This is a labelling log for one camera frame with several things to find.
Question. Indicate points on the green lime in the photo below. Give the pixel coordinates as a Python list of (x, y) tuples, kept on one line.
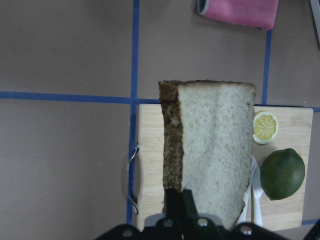
[(282, 174)]

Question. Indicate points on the wooden cutting board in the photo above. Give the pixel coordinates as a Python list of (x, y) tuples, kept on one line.
[(295, 126)]

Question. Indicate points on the white plastic spoon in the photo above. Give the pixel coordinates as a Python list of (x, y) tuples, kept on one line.
[(243, 216)]

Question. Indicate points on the pink cloth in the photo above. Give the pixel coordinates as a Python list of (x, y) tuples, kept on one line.
[(249, 13)]

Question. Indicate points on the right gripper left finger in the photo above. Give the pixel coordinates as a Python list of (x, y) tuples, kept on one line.
[(174, 206)]

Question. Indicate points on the bread slice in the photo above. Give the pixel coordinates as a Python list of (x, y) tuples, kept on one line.
[(208, 143)]

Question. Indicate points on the half lemon slice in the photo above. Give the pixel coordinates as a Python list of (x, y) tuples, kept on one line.
[(265, 127)]

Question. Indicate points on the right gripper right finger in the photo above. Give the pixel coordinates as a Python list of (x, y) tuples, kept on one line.
[(190, 211)]

